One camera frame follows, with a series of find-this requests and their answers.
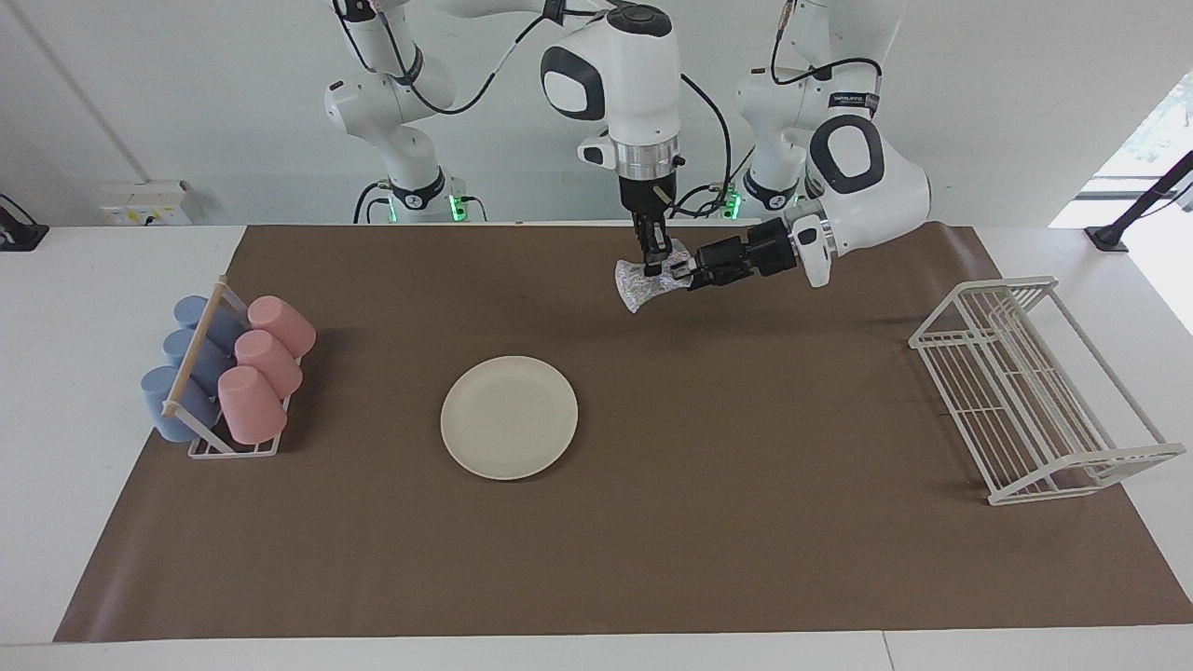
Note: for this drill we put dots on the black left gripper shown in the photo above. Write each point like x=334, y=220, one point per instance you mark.
x=746, y=256

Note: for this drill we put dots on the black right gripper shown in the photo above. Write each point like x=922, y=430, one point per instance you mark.
x=646, y=200

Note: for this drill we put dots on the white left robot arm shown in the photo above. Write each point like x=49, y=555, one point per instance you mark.
x=895, y=196

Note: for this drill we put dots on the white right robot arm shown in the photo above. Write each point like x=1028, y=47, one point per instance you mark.
x=634, y=84

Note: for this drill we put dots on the cream round plate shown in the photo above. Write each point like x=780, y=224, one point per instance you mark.
x=509, y=417

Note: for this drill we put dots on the brown table mat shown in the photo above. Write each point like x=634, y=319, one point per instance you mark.
x=652, y=559

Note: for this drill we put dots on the pink plastic cup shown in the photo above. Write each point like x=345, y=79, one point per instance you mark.
x=268, y=362
x=281, y=324
x=250, y=405

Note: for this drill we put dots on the blue plastic cup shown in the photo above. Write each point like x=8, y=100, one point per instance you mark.
x=210, y=362
x=168, y=410
x=222, y=326

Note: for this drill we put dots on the black table clamp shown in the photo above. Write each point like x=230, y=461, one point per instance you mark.
x=19, y=235

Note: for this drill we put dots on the white wall power outlet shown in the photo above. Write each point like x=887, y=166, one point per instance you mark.
x=144, y=203

